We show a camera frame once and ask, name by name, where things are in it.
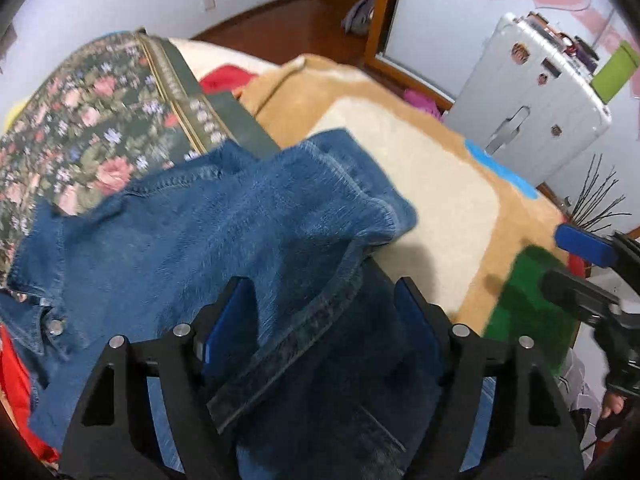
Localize grey cloth bag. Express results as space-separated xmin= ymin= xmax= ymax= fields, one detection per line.
xmin=341 ymin=0 xmax=379 ymax=37

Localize yellow curved tube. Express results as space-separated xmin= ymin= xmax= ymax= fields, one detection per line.
xmin=4 ymin=100 xmax=29 ymax=133

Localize cream bed sheet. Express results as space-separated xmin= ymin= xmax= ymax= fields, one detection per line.
xmin=167 ymin=37 xmax=281 ymax=81

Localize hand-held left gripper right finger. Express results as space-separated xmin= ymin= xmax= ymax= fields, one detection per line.
xmin=392 ymin=276 xmax=586 ymax=480

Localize white plastic bag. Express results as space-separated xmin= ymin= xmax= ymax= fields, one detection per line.
xmin=557 ymin=349 xmax=607 ymax=413

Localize beige plush blanket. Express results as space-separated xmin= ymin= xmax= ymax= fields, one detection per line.
xmin=235 ymin=54 xmax=581 ymax=361

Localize green box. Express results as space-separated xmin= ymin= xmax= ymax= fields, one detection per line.
xmin=591 ymin=41 xmax=640 ymax=106

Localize person's right hand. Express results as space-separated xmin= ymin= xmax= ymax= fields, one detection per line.
xmin=600 ymin=394 xmax=629 ymax=420

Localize dark small bag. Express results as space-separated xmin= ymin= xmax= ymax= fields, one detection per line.
xmin=559 ymin=32 xmax=601 ymax=75

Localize red folded garment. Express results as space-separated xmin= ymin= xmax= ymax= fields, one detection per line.
xmin=0 ymin=325 xmax=61 ymax=463

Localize pink cloth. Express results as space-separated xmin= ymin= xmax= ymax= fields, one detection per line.
xmin=404 ymin=89 xmax=444 ymax=120

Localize dark floral blanket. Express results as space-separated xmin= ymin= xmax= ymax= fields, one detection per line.
xmin=0 ymin=32 xmax=281 ymax=311

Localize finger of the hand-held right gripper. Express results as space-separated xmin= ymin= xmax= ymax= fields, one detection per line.
xmin=540 ymin=269 xmax=626 ymax=327
xmin=555 ymin=224 xmax=640 ymax=270

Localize white hard suitcase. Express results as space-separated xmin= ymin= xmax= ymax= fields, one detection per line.
xmin=442 ymin=12 xmax=613 ymax=188

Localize wooden framed glass door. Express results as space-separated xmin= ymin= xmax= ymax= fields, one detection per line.
xmin=362 ymin=0 xmax=508 ymax=111

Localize dark decorative branches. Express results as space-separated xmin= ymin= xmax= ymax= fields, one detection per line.
xmin=570 ymin=152 xmax=636 ymax=233

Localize blue denim shirt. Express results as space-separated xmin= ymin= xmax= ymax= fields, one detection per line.
xmin=0 ymin=129 xmax=496 ymax=480

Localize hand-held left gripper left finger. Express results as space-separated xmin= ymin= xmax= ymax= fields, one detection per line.
xmin=57 ymin=276 xmax=261 ymax=480

